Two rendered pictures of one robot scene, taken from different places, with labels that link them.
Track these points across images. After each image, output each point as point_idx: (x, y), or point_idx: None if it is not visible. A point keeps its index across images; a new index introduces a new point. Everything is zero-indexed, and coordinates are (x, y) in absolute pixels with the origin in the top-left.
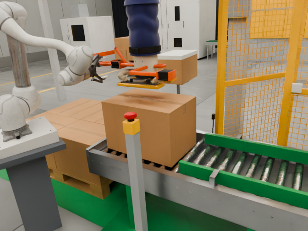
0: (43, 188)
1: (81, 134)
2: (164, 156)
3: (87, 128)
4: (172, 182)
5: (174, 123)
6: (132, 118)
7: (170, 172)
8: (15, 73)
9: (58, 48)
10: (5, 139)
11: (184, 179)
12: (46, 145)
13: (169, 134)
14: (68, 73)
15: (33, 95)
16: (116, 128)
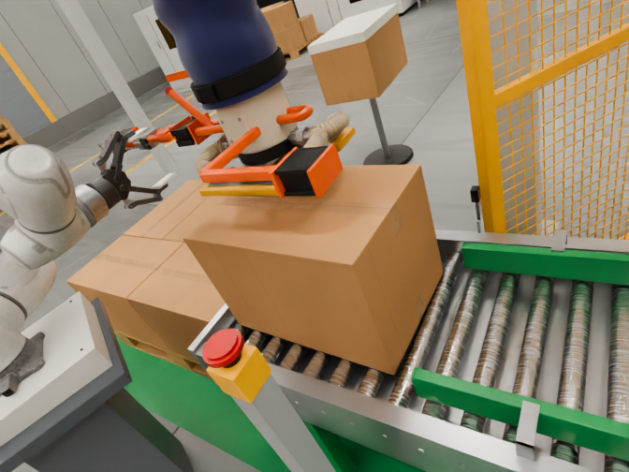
0: (126, 450)
1: (187, 286)
2: (371, 353)
3: (198, 265)
4: (406, 439)
5: (376, 275)
6: (226, 363)
7: (394, 411)
8: None
9: None
10: None
11: (438, 441)
12: (82, 389)
13: (370, 313)
14: (22, 234)
15: (20, 269)
16: (239, 291)
